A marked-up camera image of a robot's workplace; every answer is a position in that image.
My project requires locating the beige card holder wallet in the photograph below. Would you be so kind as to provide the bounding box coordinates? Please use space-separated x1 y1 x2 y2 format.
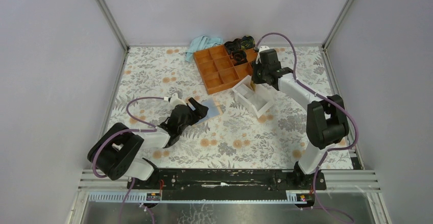
195 98 223 125

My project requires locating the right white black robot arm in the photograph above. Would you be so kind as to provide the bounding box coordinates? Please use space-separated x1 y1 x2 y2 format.
251 46 349 189

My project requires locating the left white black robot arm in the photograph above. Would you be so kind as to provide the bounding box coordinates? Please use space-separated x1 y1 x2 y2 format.
87 93 209 189

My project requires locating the credit card in box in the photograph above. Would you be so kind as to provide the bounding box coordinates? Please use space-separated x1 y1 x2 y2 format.
250 81 256 92

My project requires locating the white card box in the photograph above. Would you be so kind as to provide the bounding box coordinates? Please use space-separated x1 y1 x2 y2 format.
231 75 274 118

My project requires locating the dark rolled band middle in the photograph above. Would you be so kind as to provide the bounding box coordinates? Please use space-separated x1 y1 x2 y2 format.
230 49 248 66

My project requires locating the dark rolled band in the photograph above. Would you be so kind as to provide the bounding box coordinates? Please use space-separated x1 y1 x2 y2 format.
224 38 242 55
230 49 248 66

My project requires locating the dark rolled band corner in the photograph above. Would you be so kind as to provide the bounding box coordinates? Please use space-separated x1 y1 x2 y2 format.
240 35 256 50

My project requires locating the orange compartment tray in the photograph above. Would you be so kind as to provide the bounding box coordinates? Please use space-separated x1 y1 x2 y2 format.
193 45 257 94

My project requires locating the dark rolled band top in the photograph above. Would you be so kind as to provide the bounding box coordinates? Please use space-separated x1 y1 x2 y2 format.
224 38 242 55

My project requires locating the light blue cloth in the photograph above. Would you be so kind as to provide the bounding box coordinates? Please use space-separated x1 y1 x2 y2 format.
185 35 224 63

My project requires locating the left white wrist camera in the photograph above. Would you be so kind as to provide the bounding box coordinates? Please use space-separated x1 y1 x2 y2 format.
166 93 187 108

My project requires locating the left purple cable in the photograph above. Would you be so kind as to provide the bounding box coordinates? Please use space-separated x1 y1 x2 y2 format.
91 96 170 179

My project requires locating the purple cable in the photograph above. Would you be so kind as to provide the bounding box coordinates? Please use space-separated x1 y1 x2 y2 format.
255 32 359 223
91 96 170 179

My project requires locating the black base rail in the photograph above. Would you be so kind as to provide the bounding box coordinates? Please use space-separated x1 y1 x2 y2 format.
127 168 327 201

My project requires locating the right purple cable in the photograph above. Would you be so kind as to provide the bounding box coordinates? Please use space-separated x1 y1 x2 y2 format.
255 32 359 223

